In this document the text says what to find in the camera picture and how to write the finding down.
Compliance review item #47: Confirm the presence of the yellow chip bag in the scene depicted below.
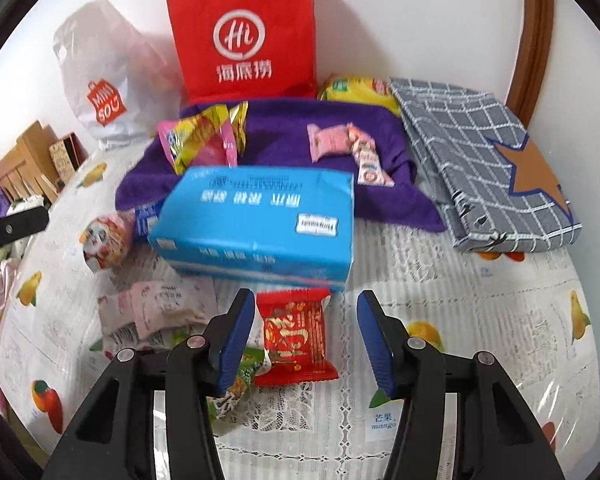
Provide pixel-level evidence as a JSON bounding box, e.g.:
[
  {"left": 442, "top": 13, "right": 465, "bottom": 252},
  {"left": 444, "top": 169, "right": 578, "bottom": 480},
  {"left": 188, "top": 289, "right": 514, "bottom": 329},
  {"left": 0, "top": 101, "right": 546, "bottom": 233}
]
[{"left": 317, "top": 74, "right": 402, "bottom": 117}]

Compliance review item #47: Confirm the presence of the blue and white snack packet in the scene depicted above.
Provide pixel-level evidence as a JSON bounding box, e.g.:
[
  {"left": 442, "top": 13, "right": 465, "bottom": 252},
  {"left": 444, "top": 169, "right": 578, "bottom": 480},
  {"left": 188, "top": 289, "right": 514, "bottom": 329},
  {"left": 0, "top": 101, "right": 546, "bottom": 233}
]
[{"left": 132, "top": 202, "right": 163, "bottom": 243}]

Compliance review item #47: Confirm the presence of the blue tissue pack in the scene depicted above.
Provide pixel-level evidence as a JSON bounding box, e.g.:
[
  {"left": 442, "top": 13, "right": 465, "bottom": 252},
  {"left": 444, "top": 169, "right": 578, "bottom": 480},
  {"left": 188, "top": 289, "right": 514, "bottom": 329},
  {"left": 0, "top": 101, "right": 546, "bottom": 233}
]
[{"left": 147, "top": 166, "right": 356, "bottom": 293}]

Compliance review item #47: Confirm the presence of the pink peach snack packet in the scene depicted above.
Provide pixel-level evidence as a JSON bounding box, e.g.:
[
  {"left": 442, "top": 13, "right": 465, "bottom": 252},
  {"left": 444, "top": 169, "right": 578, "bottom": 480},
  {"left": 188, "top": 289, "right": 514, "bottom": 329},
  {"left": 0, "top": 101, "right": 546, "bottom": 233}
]
[{"left": 307, "top": 124, "right": 353, "bottom": 163}]

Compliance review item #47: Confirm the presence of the purple towel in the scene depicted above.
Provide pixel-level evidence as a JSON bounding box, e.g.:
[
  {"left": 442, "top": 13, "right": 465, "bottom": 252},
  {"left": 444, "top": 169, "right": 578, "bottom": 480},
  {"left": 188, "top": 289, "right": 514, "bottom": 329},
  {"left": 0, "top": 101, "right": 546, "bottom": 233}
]
[{"left": 116, "top": 97, "right": 446, "bottom": 233}]

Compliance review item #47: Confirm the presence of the fruit print tablecloth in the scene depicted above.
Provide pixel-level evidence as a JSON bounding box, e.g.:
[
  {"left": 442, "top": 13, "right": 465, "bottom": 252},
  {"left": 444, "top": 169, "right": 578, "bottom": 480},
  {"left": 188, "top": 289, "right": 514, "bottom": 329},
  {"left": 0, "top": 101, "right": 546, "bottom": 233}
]
[{"left": 0, "top": 145, "right": 600, "bottom": 480}]

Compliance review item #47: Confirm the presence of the green snack packet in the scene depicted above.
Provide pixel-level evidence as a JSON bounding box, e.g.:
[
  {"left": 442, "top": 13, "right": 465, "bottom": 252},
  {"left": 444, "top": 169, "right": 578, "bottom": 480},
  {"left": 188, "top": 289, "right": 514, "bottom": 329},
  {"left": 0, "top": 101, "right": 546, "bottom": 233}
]
[{"left": 207, "top": 347, "right": 273, "bottom": 428}]

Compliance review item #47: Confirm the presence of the pink and yellow snack bag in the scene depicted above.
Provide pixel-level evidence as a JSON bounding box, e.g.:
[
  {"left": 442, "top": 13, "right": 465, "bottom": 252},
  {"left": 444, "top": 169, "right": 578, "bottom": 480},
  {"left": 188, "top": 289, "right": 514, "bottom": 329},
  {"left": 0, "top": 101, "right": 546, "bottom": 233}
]
[{"left": 157, "top": 101, "right": 250, "bottom": 176}]

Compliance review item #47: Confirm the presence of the red paper bag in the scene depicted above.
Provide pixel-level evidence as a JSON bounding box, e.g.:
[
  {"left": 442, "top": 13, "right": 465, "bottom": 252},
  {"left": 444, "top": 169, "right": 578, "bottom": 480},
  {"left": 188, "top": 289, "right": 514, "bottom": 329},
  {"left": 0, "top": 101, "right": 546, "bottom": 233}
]
[{"left": 165, "top": 0, "right": 318, "bottom": 103}]

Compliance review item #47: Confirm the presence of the brown patterned box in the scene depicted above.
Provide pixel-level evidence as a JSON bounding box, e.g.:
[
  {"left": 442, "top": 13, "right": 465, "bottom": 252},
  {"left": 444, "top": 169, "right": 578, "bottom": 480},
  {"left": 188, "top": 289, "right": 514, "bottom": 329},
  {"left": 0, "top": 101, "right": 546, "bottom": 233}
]
[{"left": 47, "top": 132, "right": 88, "bottom": 183}]

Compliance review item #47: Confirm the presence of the brown wooden door frame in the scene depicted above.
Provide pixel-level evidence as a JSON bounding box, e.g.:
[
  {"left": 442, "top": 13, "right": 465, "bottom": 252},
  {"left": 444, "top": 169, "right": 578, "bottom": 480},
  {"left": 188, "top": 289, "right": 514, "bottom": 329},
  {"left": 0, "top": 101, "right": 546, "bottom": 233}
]
[{"left": 505, "top": 0, "right": 555, "bottom": 128}]

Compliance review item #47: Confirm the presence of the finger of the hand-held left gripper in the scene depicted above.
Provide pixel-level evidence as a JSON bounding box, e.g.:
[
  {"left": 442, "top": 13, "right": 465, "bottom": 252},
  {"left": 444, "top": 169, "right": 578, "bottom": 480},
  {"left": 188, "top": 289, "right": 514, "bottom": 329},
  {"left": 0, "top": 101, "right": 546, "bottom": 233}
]
[{"left": 0, "top": 205, "right": 50, "bottom": 256}]

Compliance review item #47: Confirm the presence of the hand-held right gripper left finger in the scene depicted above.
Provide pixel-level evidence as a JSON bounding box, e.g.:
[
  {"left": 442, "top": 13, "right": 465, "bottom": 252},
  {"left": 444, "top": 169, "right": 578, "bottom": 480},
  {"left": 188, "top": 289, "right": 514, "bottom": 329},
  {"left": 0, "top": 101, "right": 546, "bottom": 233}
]
[{"left": 40, "top": 289, "right": 257, "bottom": 480}]

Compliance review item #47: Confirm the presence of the pale snack packet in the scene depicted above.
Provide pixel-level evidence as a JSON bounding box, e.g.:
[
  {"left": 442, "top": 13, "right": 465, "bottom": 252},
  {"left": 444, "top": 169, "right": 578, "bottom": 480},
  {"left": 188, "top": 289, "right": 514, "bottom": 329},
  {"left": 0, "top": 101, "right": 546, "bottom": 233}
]
[{"left": 97, "top": 280, "right": 221, "bottom": 351}]

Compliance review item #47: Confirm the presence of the grey checked cloth with star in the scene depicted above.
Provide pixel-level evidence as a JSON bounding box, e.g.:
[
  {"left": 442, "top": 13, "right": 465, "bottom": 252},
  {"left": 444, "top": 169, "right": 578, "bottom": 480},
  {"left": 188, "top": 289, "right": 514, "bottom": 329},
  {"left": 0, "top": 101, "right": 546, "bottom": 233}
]
[{"left": 389, "top": 77, "right": 581, "bottom": 253}]

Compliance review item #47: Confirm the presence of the face print snack packet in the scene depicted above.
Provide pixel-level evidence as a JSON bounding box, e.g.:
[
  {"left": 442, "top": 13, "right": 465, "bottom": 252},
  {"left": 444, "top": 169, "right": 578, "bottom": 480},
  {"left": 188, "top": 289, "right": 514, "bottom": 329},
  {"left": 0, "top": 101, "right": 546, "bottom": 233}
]
[{"left": 79, "top": 211, "right": 137, "bottom": 273}]

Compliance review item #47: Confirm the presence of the red snack packet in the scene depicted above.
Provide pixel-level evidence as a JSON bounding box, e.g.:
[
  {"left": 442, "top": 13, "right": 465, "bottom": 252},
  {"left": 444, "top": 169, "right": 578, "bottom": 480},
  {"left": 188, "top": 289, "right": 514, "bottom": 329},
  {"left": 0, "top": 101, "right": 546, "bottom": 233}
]
[{"left": 252, "top": 287, "right": 340, "bottom": 387}]

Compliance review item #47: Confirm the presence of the white plastic shopping bag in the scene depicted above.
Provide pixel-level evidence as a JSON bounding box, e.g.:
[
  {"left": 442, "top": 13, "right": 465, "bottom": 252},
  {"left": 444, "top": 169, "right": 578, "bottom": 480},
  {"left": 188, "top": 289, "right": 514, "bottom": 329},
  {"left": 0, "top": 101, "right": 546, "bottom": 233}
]
[{"left": 52, "top": 0, "right": 183, "bottom": 150}]

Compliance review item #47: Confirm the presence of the wooden slatted furniture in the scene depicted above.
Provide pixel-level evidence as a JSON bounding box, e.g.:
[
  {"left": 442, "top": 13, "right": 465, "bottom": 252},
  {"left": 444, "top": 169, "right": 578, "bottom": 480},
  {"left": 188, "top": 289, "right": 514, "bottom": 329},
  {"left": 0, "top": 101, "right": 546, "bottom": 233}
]
[{"left": 0, "top": 120, "right": 61, "bottom": 206}]

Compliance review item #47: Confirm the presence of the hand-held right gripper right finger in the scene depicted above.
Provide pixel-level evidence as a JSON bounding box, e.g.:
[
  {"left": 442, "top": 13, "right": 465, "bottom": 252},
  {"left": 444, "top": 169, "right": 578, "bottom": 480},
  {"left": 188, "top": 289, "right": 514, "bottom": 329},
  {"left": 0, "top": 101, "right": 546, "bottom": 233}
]
[{"left": 356, "top": 290, "right": 566, "bottom": 480}]

